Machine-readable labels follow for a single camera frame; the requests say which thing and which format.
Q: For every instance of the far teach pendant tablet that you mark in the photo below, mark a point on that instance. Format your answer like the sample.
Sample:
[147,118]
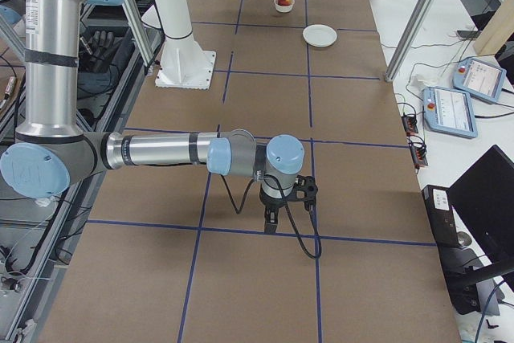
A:
[482,80]

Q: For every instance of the near teach pendant tablet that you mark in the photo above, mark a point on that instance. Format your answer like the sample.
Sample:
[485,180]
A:
[449,111]

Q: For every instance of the white bowl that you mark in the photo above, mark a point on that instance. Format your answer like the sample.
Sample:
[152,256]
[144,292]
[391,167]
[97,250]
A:
[281,9]

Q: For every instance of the black monitor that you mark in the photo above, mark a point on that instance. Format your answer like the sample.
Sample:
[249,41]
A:
[483,199]

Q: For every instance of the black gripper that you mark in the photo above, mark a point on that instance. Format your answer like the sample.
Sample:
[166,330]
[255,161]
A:
[269,203]

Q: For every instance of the wooden plank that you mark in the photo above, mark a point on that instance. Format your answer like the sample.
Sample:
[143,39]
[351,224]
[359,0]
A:
[497,32]

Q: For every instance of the black box device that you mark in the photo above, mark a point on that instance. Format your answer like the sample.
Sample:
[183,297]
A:
[442,220]

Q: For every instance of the red yellow apple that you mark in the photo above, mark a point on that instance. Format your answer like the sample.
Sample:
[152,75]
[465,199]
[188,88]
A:
[284,3]

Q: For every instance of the white round plate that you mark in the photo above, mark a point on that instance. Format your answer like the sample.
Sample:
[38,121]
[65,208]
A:
[319,35]

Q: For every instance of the black monitor stand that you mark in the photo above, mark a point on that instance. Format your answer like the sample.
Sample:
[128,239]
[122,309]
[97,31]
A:
[469,271]

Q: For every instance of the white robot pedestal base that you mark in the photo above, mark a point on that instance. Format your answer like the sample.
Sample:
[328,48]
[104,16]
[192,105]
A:
[183,63]

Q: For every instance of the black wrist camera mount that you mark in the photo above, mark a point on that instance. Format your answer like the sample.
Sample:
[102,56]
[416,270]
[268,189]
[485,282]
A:
[305,190]

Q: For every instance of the aluminium frame post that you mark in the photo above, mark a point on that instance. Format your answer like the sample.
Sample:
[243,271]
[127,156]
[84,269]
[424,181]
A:
[409,34]

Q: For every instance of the teach pendant tablet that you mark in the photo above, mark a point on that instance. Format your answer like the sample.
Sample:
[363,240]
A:
[482,80]
[449,111]

